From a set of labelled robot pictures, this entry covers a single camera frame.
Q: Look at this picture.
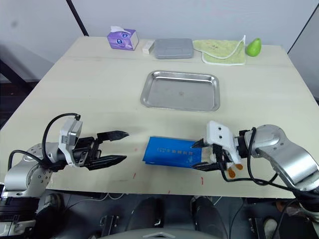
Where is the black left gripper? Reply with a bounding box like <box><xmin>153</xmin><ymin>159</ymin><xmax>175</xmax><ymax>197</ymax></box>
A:
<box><xmin>71</xmin><ymin>130</ymin><xmax>130</xmax><ymax>171</ymax></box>

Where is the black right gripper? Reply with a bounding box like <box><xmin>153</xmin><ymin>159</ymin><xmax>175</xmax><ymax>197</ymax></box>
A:
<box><xmin>190</xmin><ymin>139</ymin><xmax>235</xmax><ymax>173</ymax></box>

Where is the blue surgical instrument pack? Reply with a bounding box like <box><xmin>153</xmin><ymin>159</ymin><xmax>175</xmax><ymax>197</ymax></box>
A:
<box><xmin>142</xmin><ymin>135</ymin><xmax>215</xmax><ymax>168</ymax></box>

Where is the shiny metal tray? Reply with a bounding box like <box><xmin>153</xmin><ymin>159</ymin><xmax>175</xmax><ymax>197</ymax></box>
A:
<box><xmin>140</xmin><ymin>70</ymin><xmax>221</xmax><ymax>113</ymax></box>

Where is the dark rounded shape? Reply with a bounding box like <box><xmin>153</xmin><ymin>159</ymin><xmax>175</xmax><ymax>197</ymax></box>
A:
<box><xmin>124</xmin><ymin>196</ymin><xmax>166</xmax><ymax>234</ymax></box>
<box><xmin>191</xmin><ymin>195</ymin><xmax>226</xmax><ymax>239</ymax></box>

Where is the silver robot body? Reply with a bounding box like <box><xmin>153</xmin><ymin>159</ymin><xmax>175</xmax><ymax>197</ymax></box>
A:
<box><xmin>98</xmin><ymin>229</ymin><xmax>193</xmax><ymax>239</ymax></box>

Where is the light green towel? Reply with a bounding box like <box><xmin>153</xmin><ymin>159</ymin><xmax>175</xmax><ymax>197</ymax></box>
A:
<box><xmin>193</xmin><ymin>34</ymin><xmax>248</xmax><ymax>66</ymax></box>

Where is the small white box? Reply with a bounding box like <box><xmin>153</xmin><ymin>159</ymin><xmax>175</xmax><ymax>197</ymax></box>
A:
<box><xmin>142</xmin><ymin>40</ymin><xmax>156</xmax><ymax>54</ymax></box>

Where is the purple tissue box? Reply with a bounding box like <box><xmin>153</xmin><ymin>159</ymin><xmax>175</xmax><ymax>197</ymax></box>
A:
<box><xmin>107</xmin><ymin>25</ymin><xmax>140</xmax><ymax>51</ymax></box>

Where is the grey lidded box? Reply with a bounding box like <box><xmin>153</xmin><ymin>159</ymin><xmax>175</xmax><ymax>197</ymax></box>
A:
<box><xmin>152</xmin><ymin>38</ymin><xmax>195</xmax><ymax>60</ymax></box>

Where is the green pear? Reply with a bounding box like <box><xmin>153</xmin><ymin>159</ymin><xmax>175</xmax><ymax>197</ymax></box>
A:
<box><xmin>245</xmin><ymin>37</ymin><xmax>262</xmax><ymax>57</ymax></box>

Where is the black slanted pole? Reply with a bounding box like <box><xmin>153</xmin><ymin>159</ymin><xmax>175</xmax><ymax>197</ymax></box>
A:
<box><xmin>65</xmin><ymin>0</ymin><xmax>90</xmax><ymax>37</ymax></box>

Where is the dark-edged grey panel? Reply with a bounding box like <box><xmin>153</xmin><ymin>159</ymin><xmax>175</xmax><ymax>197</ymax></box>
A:
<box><xmin>286</xmin><ymin>3</ymin><xmax>319</xmax><ymax>103</ymax></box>

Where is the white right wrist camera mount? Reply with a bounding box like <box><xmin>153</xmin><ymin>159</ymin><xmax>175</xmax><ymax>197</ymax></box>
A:
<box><xmin>205</xmin><ymin>120</ymin><xmax>243</xmax><ymax>166</ymax></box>

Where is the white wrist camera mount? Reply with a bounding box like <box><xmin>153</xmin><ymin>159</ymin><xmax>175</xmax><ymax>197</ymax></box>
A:
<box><xmin>58</xmin><ymin>118</ymin><xmax>83</xmax><ymax>167</ymax></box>
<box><xmin>205</xmin><ymin>120</ymin><xmax>243</xmax><ymax>166</ymax></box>

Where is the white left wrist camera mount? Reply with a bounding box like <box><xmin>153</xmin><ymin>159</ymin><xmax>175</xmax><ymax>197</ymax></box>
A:
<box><xmin>58</xmin><ymin>118</ymin><xmax>83</xmax><ymax>167</ymax></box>

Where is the thin white cable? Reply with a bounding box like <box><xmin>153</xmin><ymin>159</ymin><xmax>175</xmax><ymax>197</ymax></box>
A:
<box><xmin>98</xmin><ymin>192</ymin><xmax>126</xmax><ymax>201</ymax></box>

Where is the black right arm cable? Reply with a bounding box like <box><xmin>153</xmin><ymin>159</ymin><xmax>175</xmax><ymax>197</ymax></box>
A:
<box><xmin>220</xmin><ymin>126</ymin><xmax>300</xmax><ymax>193</ymax></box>

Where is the dark frame structure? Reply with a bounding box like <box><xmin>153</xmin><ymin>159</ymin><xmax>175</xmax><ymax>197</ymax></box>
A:
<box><xmin>0</xmin><ymin>44</ymin><xmax>54</xmax><ymax>130</ymax></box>

